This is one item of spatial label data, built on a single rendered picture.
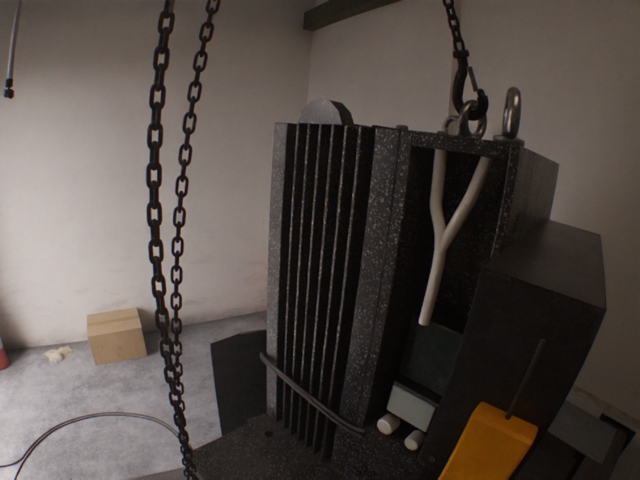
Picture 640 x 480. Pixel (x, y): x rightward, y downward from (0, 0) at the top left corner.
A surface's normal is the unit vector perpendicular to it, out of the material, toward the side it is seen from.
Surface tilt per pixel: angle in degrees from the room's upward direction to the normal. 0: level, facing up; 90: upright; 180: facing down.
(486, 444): 90
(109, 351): 90
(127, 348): 90
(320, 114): 90
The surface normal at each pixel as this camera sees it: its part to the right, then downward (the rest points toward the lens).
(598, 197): -0.84, 0.10
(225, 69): 0.53, 0.29
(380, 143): -0.71, 0.16
